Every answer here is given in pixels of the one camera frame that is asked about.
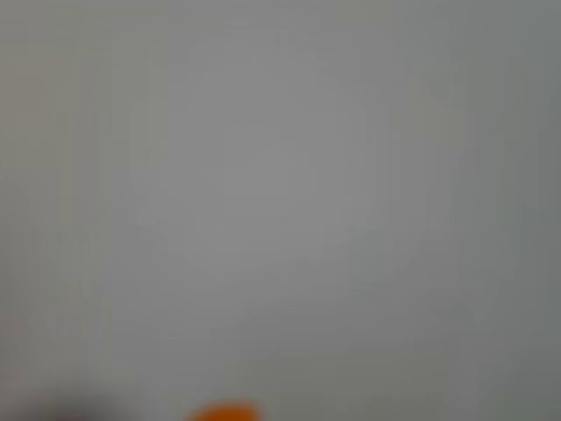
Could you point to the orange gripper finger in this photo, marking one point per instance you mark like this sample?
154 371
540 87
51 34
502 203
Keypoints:
225 413

